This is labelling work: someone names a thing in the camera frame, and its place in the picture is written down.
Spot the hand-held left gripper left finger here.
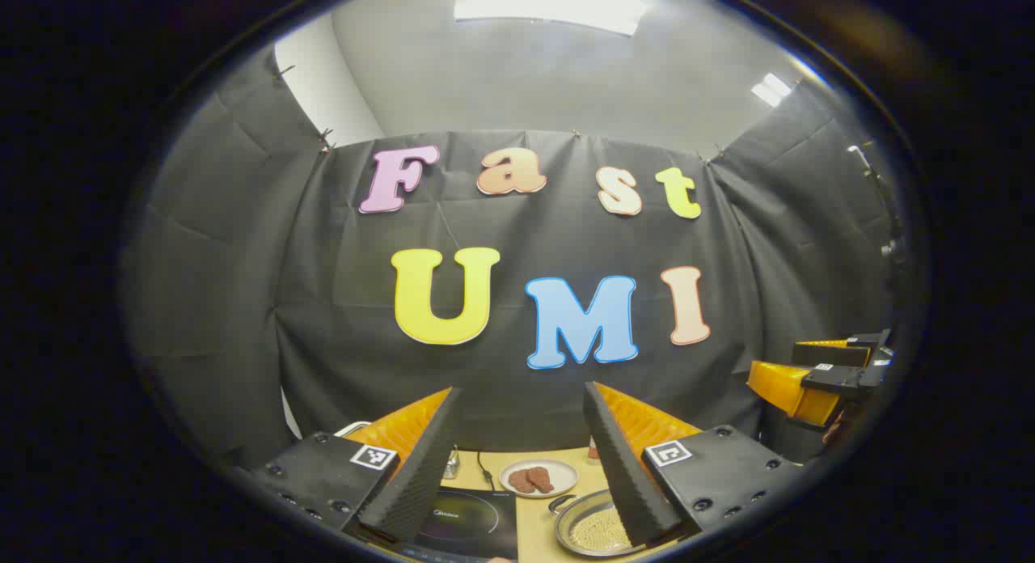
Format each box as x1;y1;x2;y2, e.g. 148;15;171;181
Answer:
251;387;463;545

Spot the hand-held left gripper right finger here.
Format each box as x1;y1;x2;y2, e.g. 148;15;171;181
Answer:
582;381;801;548

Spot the steel pot with black handle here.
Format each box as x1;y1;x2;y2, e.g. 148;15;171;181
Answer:
548;489;648;558

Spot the black induction cooktop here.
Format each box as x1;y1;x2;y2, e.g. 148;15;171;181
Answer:
404;488;519;561

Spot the pile of soybeans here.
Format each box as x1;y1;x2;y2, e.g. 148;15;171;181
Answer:
569;510;632;552

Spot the white plate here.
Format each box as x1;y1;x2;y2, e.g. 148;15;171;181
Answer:
499;459;579;498

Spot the black tripod stand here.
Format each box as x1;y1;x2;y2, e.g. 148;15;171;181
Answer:
847;144;912;266

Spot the small ceiling light panel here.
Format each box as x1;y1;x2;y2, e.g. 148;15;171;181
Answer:
750;71;794;108

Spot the large ceiling light panel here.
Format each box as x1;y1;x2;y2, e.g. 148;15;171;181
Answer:
453;0;649;37

